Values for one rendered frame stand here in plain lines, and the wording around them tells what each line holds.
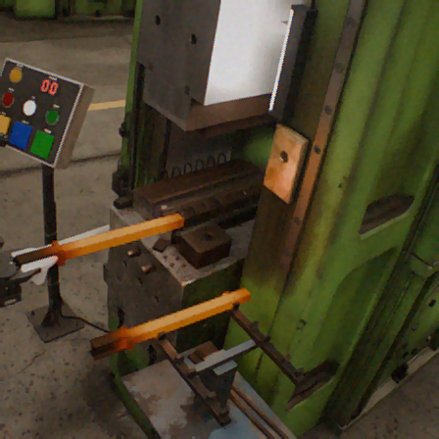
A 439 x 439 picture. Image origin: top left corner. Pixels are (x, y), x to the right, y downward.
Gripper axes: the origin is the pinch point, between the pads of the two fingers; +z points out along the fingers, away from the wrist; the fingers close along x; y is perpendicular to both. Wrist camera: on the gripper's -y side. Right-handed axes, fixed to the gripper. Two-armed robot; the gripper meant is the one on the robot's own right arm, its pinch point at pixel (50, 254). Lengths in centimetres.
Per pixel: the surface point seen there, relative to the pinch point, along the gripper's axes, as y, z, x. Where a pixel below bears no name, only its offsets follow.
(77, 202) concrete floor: 111, 90, -151
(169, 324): 14.8, 21.1, 17.9
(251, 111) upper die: -18, 62, -11
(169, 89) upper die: -23, 40, -20
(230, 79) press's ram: -31, 47, -6
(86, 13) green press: 99, 251, -459
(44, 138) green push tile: 10, 26, -62
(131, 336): 14.6, 11.4, 17.1
